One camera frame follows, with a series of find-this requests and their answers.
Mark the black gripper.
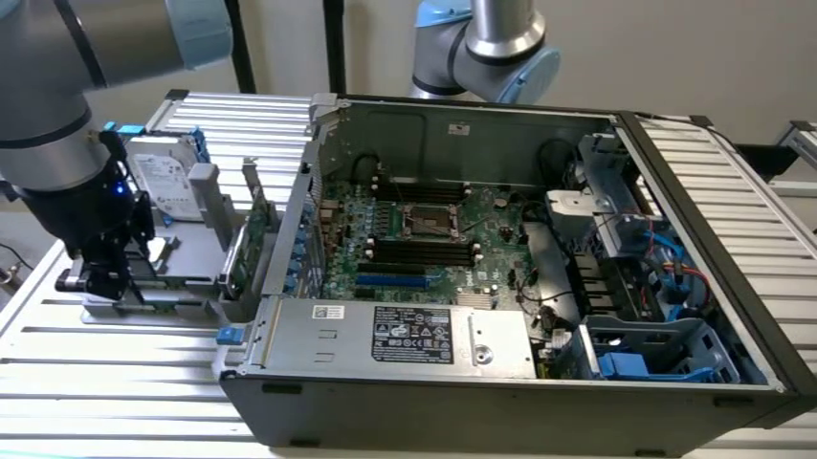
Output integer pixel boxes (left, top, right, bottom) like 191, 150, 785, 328
24, 186, 159, 313

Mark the black expansion slot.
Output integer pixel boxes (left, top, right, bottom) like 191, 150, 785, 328
355, 261, 427, 277

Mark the blue expansion slot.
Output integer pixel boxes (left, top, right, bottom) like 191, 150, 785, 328
355, 273, 427, 289

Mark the black RAM slot bank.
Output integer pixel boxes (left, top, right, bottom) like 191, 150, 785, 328
367, 236, 482, 268
371, 180, 472, 205

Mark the silver CPU chip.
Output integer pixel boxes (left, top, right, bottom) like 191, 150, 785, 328
148, 235, 179, 265

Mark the silver hard disk drive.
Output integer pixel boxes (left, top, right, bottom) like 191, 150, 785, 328
124, 136, 207, 224

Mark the grey parts rack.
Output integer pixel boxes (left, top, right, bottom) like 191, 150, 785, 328
79, 162, 283, 327

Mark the blue disk caddy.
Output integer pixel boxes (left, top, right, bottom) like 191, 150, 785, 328
183, 125, 213, 164

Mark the green graphics card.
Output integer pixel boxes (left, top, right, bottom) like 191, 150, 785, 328
219, 157, 283, 303

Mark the black pole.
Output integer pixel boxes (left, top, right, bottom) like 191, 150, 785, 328
223, 0, 257, 95
320, 0, 347, 95

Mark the silver power supply unit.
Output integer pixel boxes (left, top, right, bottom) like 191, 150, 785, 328
245, 298, 539, 382

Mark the CPU socket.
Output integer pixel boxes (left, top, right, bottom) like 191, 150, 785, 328
382, 200, 468, 241

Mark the green motherboard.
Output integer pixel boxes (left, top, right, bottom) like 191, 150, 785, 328
316, 177, 545, 308

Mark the silver chipset heat sink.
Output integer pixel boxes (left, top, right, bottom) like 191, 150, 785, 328
454, 292, 498, 310

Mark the black open PC case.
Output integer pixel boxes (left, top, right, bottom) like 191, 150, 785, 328
216, 93, 817, 447

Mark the metal disk bay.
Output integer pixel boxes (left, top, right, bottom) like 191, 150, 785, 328
546, 132, 673, 260

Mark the grey plastic drive cage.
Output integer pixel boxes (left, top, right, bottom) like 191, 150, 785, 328
571, 314, 745, 384

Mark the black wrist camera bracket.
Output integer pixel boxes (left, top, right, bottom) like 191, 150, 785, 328
95, 122, 143, 202

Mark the thin black cable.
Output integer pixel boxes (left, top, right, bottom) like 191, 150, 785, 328
0, 242, 35, 289

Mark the blue wire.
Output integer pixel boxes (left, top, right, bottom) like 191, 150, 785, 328
641, 228, 705, 310

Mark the red wire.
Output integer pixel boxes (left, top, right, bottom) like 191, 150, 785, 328
643, 224, 711, 300

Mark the aluminium frame table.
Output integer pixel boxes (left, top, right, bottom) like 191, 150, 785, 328
733, 119, 817, 198

